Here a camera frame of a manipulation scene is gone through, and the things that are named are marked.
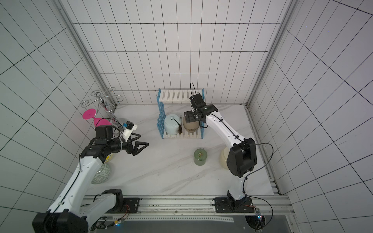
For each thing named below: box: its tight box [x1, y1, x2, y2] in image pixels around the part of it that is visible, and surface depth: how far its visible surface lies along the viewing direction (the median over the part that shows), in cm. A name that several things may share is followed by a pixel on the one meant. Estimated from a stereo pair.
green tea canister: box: [193, 148, 208, 167], surface depth 85 cm
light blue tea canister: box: [163, 113, 181, 135], surface depth 95 cm
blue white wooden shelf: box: [156, 88, 205, 139], surface depth 100 cm
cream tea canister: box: [219, 146, 231, 170], surface depth 82 cm
